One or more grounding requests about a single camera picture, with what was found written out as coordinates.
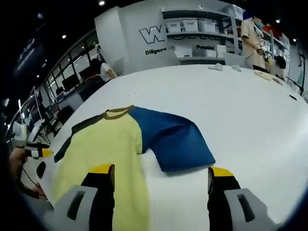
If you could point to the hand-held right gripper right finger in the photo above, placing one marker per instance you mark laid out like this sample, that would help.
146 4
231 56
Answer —
228 207

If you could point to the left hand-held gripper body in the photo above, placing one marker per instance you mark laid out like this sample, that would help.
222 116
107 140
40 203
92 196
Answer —
19 132

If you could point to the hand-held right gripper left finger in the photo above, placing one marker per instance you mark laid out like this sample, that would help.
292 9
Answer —
96 207

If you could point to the yellow blue grey garment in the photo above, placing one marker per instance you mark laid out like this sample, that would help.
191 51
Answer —
101 144

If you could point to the beige garment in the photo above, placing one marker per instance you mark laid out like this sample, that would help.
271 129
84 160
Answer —
268 77

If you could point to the black oval table grommet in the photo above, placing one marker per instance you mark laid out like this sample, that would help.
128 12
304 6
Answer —
41 169

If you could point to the black monitor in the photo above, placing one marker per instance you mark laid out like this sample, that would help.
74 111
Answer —
69 82

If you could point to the dark hanging banner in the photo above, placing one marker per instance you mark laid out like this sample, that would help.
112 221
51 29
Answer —
26 53

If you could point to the round ceiling light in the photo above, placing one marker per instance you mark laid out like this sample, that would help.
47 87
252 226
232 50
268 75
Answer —
102 3
64 36

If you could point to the small black object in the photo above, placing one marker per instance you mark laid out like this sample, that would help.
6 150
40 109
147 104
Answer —
293 97

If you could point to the white cloth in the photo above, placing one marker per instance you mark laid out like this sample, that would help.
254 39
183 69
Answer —
236 68
216 67

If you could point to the black tripod stand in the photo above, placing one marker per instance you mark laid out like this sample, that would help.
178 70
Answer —
300 79

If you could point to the grey metal shelf rack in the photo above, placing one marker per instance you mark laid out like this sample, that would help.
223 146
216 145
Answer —
276 41
192 34

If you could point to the row of white storage boxes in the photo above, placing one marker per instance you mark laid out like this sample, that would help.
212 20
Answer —
190 25

